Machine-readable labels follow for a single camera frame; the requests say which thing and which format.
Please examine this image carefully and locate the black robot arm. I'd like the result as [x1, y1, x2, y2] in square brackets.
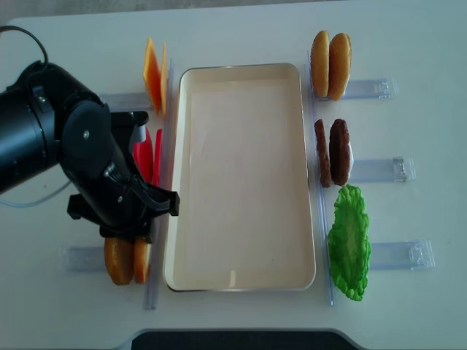
[1, 61, 180, 241]

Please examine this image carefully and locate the orange cheese slice outer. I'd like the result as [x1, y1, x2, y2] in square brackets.
[142, 37, 161, 114]

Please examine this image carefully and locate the brown meat patty inner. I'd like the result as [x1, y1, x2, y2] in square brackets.
[314, 119, 331, 188]

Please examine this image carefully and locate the clear acrylic rack left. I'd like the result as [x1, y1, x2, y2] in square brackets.
[65, 58, 176, 311]

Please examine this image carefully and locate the green lettuce leaf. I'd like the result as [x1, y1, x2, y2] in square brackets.
[328, 184, 371, 301]

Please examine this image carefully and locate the orange cheese slice inner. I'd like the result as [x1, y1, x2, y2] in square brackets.
[160, 42, 169, 118]

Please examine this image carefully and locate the golden bun slice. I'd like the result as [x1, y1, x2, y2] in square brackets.
[134, 237, 152, 284]
[310, 30, 330, 98]
[328, 33, 352, 101]
[104, 238, 134, 285]

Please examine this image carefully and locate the brown meat patty outer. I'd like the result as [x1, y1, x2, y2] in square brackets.
[329, 119, 351, 186]

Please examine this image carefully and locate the red tomato slice inner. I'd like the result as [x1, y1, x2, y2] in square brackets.
[153, 129, 163, 186]

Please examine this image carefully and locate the brown meat patty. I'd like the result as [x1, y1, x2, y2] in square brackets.
[314, 119, 331, 188]
[329, 119, 351, 186]

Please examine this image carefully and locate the cream rectangular tray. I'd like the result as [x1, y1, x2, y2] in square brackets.
[163, 63, 316, 292]

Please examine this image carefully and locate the orange cheese slice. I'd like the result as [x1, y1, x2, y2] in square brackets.
[160, 42, 169, 118]
[142, 37, 161, 114]

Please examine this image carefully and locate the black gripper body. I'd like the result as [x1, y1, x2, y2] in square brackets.
[66, 160, 180, 243]

